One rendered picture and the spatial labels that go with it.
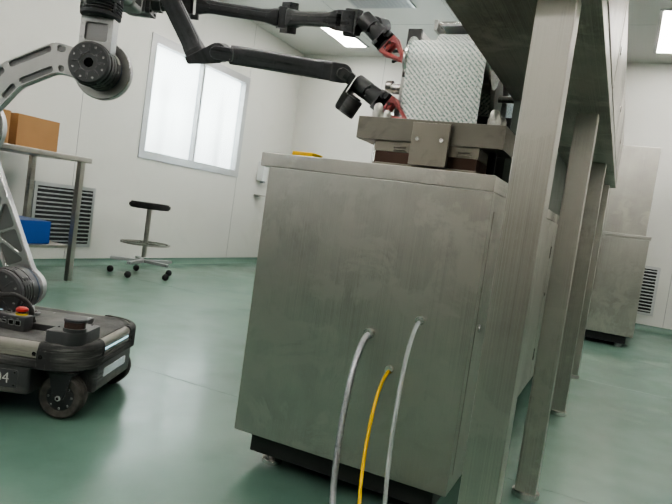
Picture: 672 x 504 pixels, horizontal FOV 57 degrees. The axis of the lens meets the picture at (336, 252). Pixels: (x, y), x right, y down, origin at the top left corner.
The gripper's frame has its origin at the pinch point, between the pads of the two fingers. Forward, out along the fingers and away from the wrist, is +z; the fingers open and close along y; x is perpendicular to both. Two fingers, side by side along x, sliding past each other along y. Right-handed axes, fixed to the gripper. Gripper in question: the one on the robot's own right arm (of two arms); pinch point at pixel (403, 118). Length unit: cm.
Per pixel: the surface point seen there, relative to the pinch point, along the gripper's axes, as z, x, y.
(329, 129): -302, -85, -556
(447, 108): 9.3, 9.7, 0.2
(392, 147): 9.9, -7.2, 18.9
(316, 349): 30, -62, 26
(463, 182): 33.1, -2.7, 25.9
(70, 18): -355, -100, -181
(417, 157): 18.4, -5.1, 21.9
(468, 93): 11.6, 16.4, 0.2
